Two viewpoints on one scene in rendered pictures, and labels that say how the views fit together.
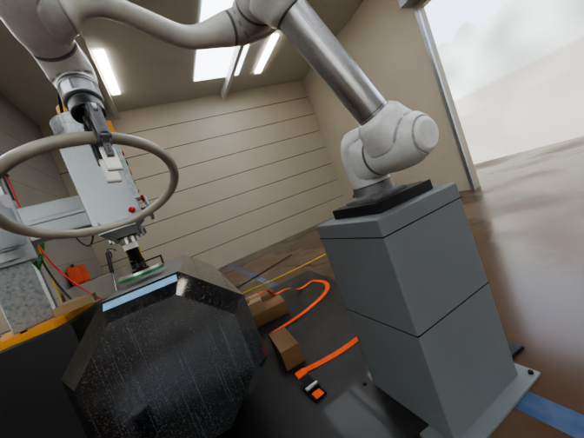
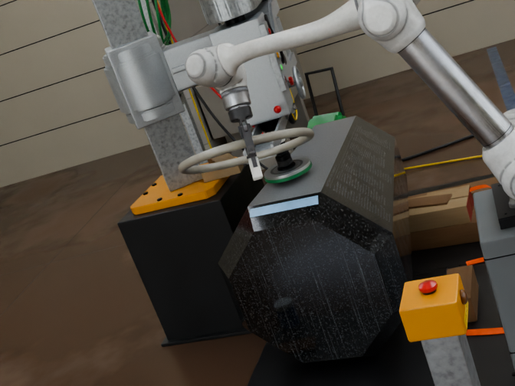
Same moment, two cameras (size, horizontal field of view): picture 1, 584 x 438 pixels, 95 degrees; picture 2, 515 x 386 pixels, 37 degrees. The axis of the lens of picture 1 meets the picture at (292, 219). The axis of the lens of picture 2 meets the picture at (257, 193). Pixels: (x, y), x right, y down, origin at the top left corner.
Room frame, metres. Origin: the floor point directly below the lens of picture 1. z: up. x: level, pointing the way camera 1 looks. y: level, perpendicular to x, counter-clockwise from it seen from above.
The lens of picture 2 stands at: (-1.15, -1.21, 1.88)
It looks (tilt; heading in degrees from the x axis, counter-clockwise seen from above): 18 degrees down; 41
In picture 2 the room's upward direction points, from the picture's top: 20 degrees counter-clockwise
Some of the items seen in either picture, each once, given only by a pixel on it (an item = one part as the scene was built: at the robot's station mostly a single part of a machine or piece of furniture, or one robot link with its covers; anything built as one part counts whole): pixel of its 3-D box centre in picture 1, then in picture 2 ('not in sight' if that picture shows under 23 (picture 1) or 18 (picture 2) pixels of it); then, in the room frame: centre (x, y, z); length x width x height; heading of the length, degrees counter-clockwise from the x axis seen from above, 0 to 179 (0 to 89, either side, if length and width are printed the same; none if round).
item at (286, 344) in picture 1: (285, 346); (461, 293); (1.66, 0.33, 0.07); 0.30 x 0.12 x 0.12; 18
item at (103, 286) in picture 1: (113, 300); (261, 104); (4.15, 3.06, 0.43); 1.30 x 0.62 x 0.86; 23
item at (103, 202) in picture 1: (109, 194); (255, 69); (1.48, 0.88, 1.32); 0.36 x 0.22 x 0.45; 29
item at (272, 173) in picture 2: (141, 270); (287, 168); (1.41, 0.84, 0.87); 0.21 x 0.21 x 0.01
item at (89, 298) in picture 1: (76, 303); (222, 170); (1.65, 1.43, 0.81); 0.20 x 0.10 x 0.05; 117
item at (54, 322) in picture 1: (35, 327); (185, 184); (1.61, 1.69, 0.76); 0.49 x 0.49 x 0.05; 19
